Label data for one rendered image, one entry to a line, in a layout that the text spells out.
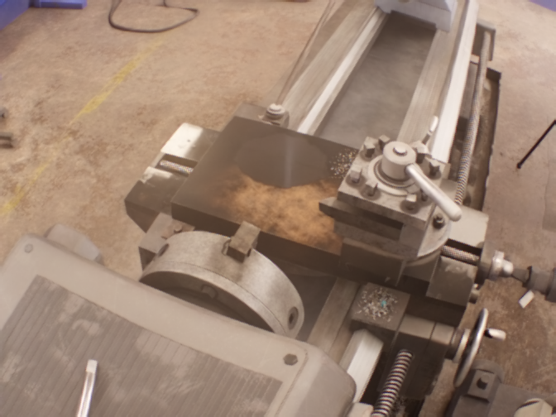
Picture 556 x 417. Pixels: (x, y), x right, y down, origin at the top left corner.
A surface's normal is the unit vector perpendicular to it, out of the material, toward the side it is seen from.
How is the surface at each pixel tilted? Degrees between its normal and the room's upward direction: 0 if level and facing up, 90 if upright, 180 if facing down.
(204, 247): 8
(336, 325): 0
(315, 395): 45
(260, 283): 34
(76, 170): 0
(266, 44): 0
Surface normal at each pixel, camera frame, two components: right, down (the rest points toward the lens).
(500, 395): 0.04, -0.71
